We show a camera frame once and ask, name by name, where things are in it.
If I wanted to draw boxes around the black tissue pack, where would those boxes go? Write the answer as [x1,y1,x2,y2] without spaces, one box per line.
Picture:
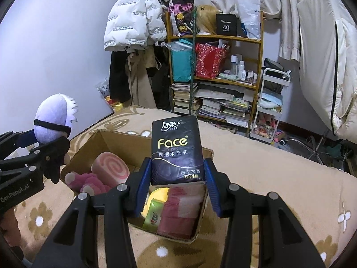
[151,116,207,186]

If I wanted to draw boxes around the person's left hand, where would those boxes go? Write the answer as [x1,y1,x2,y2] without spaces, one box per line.
[0,209,24,259]

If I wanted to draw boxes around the stack of books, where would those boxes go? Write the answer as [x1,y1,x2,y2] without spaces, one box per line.
[171,82,200,115]

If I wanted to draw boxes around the black pink printed bag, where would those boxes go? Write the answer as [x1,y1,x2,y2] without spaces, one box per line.
[169,0,196,37]

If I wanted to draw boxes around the teal bag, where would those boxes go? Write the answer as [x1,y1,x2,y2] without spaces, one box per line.
[170,40,194,83]

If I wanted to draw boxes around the pink swirl roll plush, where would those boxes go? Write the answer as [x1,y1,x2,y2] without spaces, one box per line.
[91,152,131,189]

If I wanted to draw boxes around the white trolley cart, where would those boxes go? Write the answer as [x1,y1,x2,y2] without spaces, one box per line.
[249,67,291,141]

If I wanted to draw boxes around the pink tissue pack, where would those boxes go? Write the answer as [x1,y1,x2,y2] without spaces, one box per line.
[157,186,205,239]

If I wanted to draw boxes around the green tissue pack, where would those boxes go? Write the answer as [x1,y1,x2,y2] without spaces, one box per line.
[143,198,166,232]

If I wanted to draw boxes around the metal stand legs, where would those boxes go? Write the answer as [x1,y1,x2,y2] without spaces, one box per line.
[286,130,346,164]

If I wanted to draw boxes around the pile of books and papers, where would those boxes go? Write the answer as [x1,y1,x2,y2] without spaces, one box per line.
[197,82,257,127]

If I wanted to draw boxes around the wooden shelf rack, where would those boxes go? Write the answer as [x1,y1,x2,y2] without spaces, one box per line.
[165,7,264,138]

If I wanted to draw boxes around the colourful printed bag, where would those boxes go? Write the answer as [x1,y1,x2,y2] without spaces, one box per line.
[95,80,115,104]

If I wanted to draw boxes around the light blue cloth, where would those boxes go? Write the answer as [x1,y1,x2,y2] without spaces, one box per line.
[259,91,283,109]

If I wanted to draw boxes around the white plastic bag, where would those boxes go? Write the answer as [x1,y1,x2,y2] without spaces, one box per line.
[237,0,262,40]

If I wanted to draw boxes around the blonde wig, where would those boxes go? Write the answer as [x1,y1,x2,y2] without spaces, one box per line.
[197,5,221,35]

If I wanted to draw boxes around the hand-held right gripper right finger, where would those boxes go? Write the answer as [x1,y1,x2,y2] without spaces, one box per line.
[203,158,321,268]

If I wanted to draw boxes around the white puffer jacket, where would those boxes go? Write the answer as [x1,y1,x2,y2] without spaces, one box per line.
[104,0,168,52]

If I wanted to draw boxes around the black hanging coat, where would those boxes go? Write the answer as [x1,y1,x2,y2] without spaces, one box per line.
[109,49,133,104]

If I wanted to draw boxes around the group of cosmetic bottles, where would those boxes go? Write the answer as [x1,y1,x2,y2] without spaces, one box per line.
[230,54,258,84]

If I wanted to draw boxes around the white-haired blindfolded plush doll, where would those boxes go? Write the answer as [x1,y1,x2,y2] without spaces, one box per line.
[34,93,79,184]

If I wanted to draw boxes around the printed cardboard box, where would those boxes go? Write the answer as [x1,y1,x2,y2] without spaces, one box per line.
[60,130,215,243]

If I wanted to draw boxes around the cream fabric cover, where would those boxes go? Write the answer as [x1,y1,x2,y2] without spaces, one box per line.
[296,0,357,136]

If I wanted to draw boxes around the beige printed blanket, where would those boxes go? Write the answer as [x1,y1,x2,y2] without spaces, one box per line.
[14,105,357,268]

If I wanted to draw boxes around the pink bear plush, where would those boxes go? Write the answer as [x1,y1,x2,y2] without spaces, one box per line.
[65,172,112,194]

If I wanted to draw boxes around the red patterned bag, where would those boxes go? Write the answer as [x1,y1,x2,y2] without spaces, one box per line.
[195,43,230,79]

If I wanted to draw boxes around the beige hanging coat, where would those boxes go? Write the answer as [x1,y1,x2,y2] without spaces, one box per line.
[125,47,158,109]

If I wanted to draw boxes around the yellow plush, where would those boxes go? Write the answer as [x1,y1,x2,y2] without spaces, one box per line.
[141,188,170,218]

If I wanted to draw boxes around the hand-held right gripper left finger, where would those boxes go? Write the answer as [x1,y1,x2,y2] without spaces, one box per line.
[32,158,152,268]

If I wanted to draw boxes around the black square box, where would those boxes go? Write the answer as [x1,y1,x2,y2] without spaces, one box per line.
[216,13,237,37]

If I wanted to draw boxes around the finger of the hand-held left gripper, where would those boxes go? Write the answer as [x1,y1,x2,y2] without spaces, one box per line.
[0,130,39,159]
[0,141,60,179]

